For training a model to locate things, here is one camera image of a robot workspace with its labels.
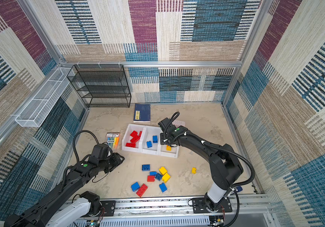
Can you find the dark blue book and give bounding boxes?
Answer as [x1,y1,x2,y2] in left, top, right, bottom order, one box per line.
[133,104,151,123]

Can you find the white wire mesh basket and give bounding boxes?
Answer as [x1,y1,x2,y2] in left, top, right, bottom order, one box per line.
[15,67,70,128]

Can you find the white three-compartment bin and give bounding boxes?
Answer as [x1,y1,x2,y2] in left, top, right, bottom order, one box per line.
[121,124,179,158]

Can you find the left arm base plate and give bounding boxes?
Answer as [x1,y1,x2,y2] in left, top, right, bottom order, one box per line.
[97,200,116,218]

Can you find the pink calculator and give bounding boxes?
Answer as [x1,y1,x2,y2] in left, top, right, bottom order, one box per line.
[173,120,186,128]

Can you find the small yellow lego brick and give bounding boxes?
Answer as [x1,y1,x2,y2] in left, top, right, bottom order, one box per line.
[191,167,197,174]

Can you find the black wire shelf rack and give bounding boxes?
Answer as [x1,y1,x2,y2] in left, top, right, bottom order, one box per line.
[67,64,131,108]

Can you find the blue lego with studs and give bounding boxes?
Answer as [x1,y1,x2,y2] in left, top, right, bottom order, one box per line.
[142,164,150,171]

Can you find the aluminium rail front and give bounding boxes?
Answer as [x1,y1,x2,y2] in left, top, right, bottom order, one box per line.
[32,194,274,227]

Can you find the colourful marker pack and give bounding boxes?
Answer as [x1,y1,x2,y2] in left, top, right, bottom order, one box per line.
[106,132,120,150]

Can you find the red long lego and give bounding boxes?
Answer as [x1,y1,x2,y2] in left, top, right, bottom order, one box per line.
[126,143,136,148]
[136,184,148,197]

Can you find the dark blue lego centre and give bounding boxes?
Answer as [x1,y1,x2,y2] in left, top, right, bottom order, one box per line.
[155,173,162,181]

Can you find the yellow lego left cluster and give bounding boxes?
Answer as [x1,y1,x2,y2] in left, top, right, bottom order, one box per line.
[159,166,167,176]

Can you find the blue lego bottom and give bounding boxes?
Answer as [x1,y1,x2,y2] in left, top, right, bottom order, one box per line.
[159,183,167,193]

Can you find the small red lego centre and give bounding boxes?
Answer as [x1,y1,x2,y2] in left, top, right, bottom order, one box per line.
[147,175,156,182]

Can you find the red long lego bottom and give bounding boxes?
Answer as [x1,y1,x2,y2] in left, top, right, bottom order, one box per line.
[136,184,148,197]

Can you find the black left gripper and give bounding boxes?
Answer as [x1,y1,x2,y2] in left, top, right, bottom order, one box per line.
[99,151,125,172]

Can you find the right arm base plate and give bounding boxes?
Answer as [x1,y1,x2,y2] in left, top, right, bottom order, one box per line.
[188,197,232,213]

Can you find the blue lego top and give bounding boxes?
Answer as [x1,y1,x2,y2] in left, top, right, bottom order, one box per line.
[146,141,152,148]

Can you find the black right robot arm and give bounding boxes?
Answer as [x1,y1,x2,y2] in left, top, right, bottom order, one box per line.
[158,118,256,212]

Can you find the yellow lego lower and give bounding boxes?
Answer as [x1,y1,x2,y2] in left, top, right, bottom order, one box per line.
[162,173,171,183]

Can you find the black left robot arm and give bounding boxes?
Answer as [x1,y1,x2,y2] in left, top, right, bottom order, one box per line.
[4,143,125,227]

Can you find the red long lego diagonal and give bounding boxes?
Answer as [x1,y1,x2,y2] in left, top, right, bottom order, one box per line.
[130,136,140,144]

